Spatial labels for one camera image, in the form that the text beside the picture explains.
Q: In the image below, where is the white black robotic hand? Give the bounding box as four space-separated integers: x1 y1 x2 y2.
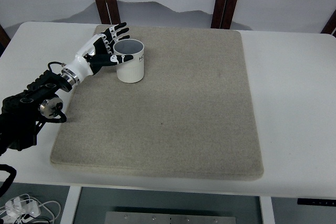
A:
67 22 133 80

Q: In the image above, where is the white ribbed cup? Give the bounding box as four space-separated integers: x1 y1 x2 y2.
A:
116 39 144 83

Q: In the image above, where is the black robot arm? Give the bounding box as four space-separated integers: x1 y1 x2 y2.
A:
1 23 134 153

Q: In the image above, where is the beige felt mat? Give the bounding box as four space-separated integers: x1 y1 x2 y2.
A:
50 27 264 180

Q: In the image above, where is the black desk control panel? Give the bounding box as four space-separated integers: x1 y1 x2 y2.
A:
297 198 336 207

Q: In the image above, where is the brown wooden post far left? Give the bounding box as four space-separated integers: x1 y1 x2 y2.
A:
0 25 11 48

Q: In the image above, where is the grey metal base plate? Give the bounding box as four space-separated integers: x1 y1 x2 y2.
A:
104 211 236 224

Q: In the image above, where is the black sleeved arm cable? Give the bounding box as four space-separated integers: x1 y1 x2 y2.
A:
0 164 17 198

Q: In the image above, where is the white charger with cables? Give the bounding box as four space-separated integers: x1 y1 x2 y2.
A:
1 194 62 223

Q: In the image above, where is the brown wooden post far right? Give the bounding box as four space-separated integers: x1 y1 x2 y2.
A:
321 10 336 37

